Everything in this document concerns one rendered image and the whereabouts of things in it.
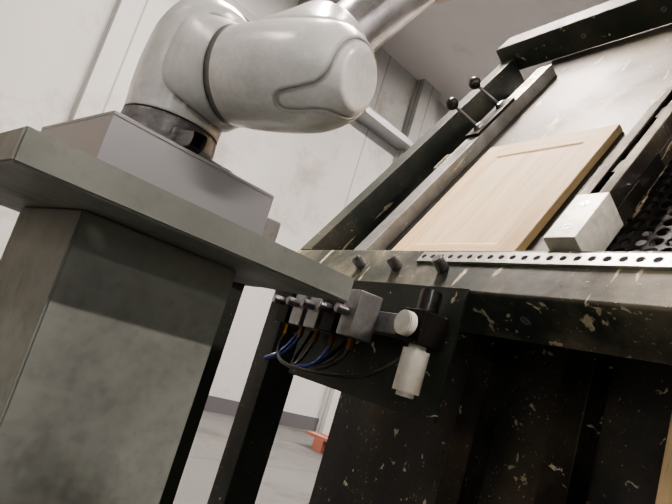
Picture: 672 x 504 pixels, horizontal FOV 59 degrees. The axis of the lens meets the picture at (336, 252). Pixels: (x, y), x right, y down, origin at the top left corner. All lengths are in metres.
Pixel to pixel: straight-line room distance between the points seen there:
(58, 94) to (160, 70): 3.36
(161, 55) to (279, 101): 0.22
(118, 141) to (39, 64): 3.49
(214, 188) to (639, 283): 0.61
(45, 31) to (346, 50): 3.63
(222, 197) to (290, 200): 4.32
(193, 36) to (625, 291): 0.72
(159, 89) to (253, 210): 0.22
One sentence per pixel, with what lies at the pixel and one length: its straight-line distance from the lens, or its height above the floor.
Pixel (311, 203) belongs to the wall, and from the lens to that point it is 5.36.
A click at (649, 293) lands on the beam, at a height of 0.83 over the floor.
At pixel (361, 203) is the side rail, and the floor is 1.09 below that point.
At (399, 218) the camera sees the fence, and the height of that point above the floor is 1.02.
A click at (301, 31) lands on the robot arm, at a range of 0.84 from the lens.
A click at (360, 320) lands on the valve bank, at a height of 0.71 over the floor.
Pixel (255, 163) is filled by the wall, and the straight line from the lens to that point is 4.98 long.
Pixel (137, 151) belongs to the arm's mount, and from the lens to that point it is 0.83.
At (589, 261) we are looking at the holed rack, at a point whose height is 0.88.
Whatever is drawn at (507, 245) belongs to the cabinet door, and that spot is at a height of 0.93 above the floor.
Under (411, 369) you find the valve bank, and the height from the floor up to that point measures 0.65.
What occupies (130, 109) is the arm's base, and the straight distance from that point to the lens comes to 0.96.
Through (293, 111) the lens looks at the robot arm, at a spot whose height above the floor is 0.93.
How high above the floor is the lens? 0.61
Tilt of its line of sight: 11 degrees up
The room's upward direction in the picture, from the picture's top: 17 degrees clockwise
